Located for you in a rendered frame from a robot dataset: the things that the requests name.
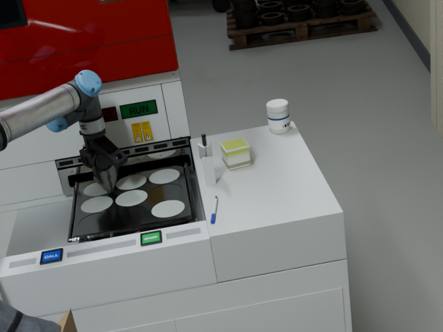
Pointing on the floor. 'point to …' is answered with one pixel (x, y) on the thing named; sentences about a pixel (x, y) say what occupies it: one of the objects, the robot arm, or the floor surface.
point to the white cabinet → (236, 305)
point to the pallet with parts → (272, 18)
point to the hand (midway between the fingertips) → (111, 190)
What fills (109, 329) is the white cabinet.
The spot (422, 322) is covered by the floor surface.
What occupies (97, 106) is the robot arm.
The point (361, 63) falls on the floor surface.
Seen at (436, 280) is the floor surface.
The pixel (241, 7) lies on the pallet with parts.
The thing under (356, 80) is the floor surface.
